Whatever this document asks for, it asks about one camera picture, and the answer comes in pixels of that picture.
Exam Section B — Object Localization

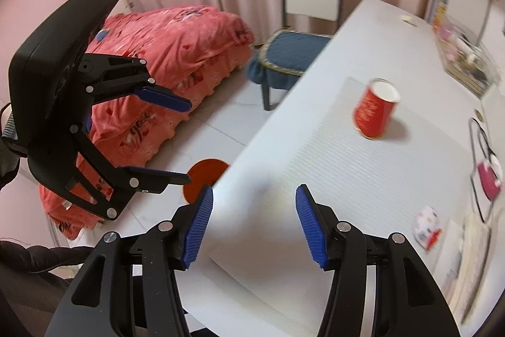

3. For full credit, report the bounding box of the orange round bin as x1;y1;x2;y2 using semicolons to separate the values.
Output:
184;159;230;204

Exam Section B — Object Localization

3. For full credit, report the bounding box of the white desk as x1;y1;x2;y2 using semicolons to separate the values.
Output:
174;0;505;337

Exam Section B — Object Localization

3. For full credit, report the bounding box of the clear plastic organiser box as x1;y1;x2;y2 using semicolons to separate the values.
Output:
433;15;503;98

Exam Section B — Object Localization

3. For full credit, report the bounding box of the blue book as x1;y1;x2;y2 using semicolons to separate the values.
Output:
432;0;451;25

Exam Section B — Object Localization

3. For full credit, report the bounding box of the pink object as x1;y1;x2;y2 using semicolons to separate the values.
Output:
476;154;505;202

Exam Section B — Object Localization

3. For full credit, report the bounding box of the white printed wrapper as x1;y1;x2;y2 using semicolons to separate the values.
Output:
412;204;443;252

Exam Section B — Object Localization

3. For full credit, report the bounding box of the person's grey-brown clothing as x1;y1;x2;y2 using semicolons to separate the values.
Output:
0;269;78;337

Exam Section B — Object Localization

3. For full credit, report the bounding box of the person's black quilted jacket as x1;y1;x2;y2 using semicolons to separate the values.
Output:
0;237;94;277

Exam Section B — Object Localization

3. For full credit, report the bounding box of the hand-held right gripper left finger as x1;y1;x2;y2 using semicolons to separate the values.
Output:
43;184;214;337

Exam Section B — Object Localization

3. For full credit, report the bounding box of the pink floral bed blanket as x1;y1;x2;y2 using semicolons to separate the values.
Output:
39;4;258;240

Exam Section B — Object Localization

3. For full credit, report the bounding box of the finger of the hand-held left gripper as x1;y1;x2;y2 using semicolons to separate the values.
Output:
27;126;191;222
80;53;193;113

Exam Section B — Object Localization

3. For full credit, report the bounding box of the white ribbed desk mat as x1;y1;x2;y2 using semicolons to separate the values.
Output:
208;76;475;299

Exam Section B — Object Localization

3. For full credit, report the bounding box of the blue fringed chair cushion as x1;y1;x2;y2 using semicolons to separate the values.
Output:
246;29;332;89

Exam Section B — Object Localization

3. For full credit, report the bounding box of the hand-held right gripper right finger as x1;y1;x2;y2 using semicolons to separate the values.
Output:
295;183;461;337

